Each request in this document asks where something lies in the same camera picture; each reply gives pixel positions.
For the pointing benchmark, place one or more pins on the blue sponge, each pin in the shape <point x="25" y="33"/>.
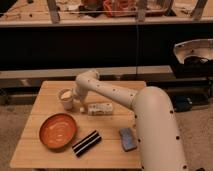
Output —
<point x="127" y="139"/>

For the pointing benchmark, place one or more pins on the white small carton box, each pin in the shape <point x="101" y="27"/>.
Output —
<point x="100" y="109"/>

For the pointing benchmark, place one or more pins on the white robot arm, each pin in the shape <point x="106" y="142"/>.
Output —
<point x="159" y="139"/>

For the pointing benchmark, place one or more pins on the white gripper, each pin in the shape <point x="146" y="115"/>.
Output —
<point x="80" y="94"/>

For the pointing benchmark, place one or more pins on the wooden table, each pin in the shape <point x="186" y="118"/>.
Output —
<point x="108" y="154"/>

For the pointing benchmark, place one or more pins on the black striped block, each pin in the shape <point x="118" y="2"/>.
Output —
<point x="86" y="143"/>

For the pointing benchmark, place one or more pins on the silver metal dome appliance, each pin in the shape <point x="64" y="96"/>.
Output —
<point x="202" y="48"/>

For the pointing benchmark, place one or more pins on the orange bowl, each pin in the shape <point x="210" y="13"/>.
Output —
<point x="57" y="131"/>

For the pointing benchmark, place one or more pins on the wooden shelf with clutter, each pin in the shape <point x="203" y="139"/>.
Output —
<point x="30" y="13"/>

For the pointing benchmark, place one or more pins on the white ceramic cup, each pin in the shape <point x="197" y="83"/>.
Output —
<point x="65" y="97"/>

